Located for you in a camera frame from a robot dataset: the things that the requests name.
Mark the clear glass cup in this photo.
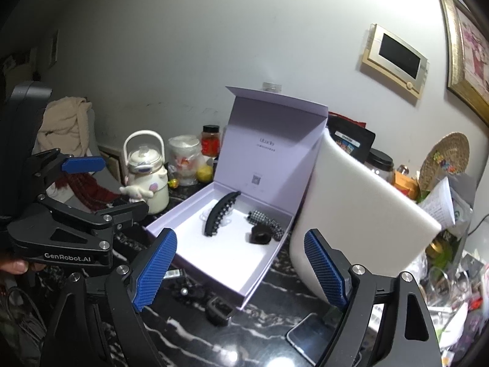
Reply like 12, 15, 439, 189
427, 263, 471, 307

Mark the black cable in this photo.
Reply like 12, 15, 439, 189
467, 213, 489, 235

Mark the white foam block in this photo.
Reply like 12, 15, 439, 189
289, 130, 443, 299

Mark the grey chair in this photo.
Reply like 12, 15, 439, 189
87, 106, 127, 190

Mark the person's left hand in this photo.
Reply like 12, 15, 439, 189
0, 257, 30, 275

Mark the black office chair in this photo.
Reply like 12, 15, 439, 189
5, 80, 53, 169

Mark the cream cartoon kettle bottle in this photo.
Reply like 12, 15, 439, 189
119, 130, 170, 215

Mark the black smartphone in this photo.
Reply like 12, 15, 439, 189
286, 312, 345, 366

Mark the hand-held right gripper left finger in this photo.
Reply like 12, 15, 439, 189
39, 228, 178, 367

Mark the clear hair clip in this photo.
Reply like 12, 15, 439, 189
198, 209, 234, 231

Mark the printed paper sheet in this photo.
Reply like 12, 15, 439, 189
419, 176, 456, 238

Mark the red plaid scarf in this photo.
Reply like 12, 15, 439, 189
51, 171, 123, 213

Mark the black box with picture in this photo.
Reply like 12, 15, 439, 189
328, 115, 377, 164

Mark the wall intercom panel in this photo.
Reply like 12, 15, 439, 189
362, 23, 429, 100

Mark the black banana hair clip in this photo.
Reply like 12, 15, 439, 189
202, 191, 242, 237

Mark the green jar with gold lid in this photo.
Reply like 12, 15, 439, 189
425, 232, 464, 269

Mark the gold picture frame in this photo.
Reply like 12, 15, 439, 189
435, 0, 489, 124

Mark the lilac gift box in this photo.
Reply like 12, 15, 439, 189
146, 86, 329, 310

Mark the smoky square hair clip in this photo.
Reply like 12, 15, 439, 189
205, 297, 234, 326
245, 224, 273, 245

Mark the plastic bag with paper cup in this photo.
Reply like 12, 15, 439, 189
167, 134, 204, 187

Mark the red spice jar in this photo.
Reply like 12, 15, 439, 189
201, 124, 222, 158

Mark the beige cloth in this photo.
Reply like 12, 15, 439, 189
35, 96, 93, 154

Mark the black translucent claw clip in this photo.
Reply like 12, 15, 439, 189
171, 284, 208, 301

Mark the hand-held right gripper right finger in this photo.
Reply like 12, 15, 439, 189
303, 228, 443, 367

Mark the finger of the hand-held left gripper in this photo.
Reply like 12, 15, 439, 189
93, 200, 150, 231
24, 148, 107, 200

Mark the glass jar with black lid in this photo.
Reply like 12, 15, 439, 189
364, 148, 395, 183

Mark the black white checkered scrunchie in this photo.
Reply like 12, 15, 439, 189
246, 209, 285, 241

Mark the orange snack packet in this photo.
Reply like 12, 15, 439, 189
393, 169, 420, 200

